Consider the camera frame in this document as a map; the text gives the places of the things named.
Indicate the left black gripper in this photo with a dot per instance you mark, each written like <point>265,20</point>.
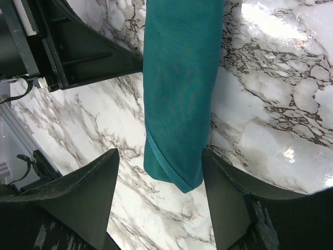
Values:
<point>48,45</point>

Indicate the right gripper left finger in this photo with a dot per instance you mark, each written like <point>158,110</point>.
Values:
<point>70,212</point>

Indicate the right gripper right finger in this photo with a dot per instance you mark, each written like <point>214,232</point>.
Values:
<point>248,213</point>

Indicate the teal cloth napkin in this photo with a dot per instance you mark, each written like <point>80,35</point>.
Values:
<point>182,47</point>

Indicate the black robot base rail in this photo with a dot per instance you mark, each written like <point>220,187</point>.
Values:
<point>42,168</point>

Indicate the aluminium frame rail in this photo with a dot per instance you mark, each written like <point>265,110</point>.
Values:
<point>23,130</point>

